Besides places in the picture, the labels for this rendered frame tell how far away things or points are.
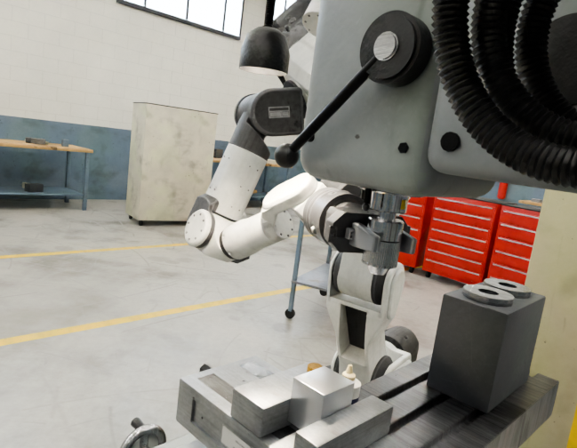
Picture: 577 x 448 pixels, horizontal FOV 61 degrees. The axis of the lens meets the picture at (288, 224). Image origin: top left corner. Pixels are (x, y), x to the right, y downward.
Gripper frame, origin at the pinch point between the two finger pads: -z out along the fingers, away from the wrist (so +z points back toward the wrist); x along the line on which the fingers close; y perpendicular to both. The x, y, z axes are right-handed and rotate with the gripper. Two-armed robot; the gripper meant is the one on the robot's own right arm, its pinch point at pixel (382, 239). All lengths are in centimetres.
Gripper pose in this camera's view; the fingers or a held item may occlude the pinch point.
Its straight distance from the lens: 65.3
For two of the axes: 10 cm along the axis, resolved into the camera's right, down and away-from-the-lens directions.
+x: 9.3, 0.6, 3.6
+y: -1.3, 9.7, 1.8
